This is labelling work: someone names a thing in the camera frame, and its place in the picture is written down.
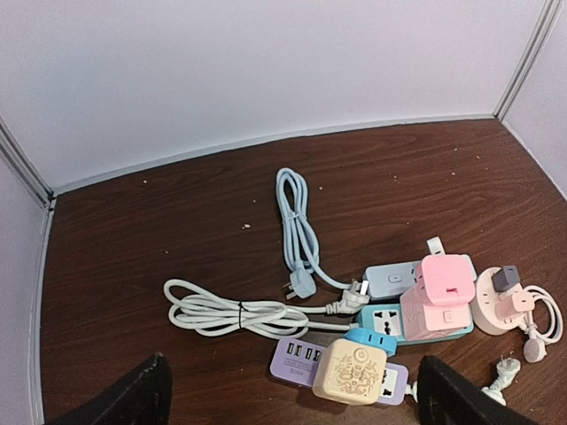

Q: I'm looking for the small pink charger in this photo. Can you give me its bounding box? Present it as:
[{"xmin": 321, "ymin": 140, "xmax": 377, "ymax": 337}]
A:
[{"xmin": 495, "ymin": 289, "xmax": 535, "ymax": 321}]

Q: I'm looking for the white cable of round socket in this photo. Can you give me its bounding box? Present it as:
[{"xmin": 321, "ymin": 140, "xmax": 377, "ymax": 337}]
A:
[{"xmin": 520, "ymin": 285, "xmax": 563, "ymax": 365}]

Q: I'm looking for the purple power strip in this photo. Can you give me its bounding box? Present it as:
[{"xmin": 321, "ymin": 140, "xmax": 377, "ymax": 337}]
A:
[{"xmin": 269, "ymin": 338, "xmax": 408, "ymax": 406}]

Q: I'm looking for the beige cube socket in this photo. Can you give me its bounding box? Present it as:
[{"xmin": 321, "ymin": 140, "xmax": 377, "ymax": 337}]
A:
[{"xmin": 312, "ymin": 339, "xmax": 387, "ymax": 406}]

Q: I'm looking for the light blue power cable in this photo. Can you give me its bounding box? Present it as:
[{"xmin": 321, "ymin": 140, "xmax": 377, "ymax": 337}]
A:
[{"xmin": 276, "ymin": 167, "xmax": 357, "ymax": 301}]

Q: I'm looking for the dark grey charger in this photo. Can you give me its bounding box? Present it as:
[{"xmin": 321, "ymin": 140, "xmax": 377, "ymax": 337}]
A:
[{"xmin": 492, "ymin": 265, "xmax": 521, "ymax": 293}]

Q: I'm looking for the pink cube socket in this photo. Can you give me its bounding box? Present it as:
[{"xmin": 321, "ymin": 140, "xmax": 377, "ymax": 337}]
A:
[{"xmin": 400, "ymin": 287, "xmax": 474, "ymax": 343}]

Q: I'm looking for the teal power strip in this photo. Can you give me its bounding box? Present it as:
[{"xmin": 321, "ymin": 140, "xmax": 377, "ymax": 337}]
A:
[{"xmin": 356, "ymin": 304, "xmax": 474, "ymax": 346}]

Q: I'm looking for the white plug adapter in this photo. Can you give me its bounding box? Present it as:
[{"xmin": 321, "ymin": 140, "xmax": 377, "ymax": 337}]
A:
[{"xmin": 426, "ymin": 236, "xmax": 446, "ymax": 255}]

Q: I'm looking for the white coiled power cable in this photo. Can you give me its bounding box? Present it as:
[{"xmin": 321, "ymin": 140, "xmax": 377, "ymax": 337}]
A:
[{"xmin": 164, "ymin": 278, "xmax": 371, "ymax": 338}]

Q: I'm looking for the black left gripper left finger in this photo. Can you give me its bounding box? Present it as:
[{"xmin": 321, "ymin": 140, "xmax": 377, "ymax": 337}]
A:
[{"xmin": 50, "ymin": 353, "xmax": 173, "ymax": 424}]

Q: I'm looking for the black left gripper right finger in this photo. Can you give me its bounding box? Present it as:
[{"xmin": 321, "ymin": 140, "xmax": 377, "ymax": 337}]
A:
[{"xmin": 416, "ymin": 356, "xmax": 534, "ymax": 425}]

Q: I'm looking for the blue plug adapter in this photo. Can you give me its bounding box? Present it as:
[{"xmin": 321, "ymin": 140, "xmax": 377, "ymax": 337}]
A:
[{"xmin": 344, "ymin": 328, "xmax": 398, "ymax": 358}]

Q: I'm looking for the white cable of purple strip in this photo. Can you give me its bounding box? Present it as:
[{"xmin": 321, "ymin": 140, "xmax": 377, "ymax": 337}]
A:
[{"xmin": 402, "ymin": 355, "xmax": 520, "ymax": 406}]

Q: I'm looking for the grey-blue power strip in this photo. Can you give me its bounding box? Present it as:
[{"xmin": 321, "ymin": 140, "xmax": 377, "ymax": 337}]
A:
[{"xmin": 363, "ymin": 261, "xmax": 420, "ymax": 301}]

